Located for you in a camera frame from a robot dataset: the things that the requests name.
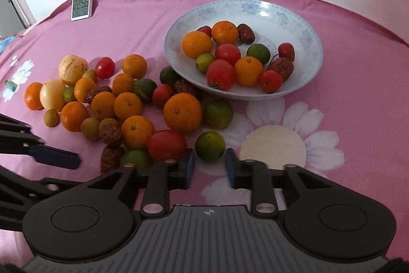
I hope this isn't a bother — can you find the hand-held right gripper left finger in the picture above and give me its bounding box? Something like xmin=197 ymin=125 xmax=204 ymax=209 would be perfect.
xmin=86 ymin=148 xmax=195 ymax=216

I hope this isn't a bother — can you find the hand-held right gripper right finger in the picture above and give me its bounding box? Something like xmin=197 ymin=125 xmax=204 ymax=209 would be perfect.
xmin=224 ymin=148 xmax=333 ymax=216

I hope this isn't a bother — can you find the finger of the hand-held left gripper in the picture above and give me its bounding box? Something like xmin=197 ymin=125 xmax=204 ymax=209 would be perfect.
xmin=0 ymin=113 xmax=80 ymax=170
xmin=0 ymin=166 xmax=87 ymax=230

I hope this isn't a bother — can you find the green lime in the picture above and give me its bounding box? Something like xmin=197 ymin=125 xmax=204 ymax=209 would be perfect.
xmin=195 ymin=53 xmax=215 ymax=73
xmin=246 ymin=43 xmax=271 ymax=65
xmin=195 ymin=131 xmax=226 ymax=162

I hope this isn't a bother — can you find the pile of mandarins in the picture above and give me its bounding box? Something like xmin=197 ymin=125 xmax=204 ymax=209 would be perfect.
xmin=60 ymin=54 xmax=203 ymax=151

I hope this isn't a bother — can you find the group of limes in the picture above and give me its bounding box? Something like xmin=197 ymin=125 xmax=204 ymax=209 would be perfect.
xmin=63 ymin=66 xmax=234 ymax=169

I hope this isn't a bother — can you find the mandarin orange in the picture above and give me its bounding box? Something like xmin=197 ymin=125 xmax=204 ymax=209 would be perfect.
xmin=211 ymin=21 xmax=240 ymax=45
xmin=24 ymin=82 xmax=43 ymax=111
xmin=182 ymin=31 xmax=213 ymax=59
xmin=234 ymin=56 xmax=264 ymax=87

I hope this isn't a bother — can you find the dried red jujube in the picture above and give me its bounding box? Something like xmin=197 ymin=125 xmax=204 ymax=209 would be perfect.
xmin=237 ymin=24 xmax=255 ymax=44
xmin=267 ymin=57 xmax=294 ymax=82

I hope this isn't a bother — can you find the white floral plate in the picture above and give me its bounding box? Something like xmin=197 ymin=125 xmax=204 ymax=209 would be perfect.
xmin=164 ymin=0 xmax=324 ymax=101

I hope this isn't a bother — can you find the pale yellow round melon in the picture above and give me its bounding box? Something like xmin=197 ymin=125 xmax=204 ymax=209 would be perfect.
xmin=39 ymin=79 xmax=67 ymax=111
xmin=58 ymin=54 xmax=88 ymax=86

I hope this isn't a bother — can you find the light blue cloth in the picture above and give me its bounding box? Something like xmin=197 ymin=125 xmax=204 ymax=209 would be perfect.
xmin=0 ymin=36 xmax=16 ymax=53

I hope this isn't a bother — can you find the pink floral tablecloth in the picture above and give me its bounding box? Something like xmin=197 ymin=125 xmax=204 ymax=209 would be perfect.
xmin=0 ymin=0 xmax=409 ymax=273

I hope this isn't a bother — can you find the white digital clock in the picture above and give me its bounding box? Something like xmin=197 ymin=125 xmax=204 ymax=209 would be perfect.
xmin=71 ymin=0 xmax=93 ymax=21

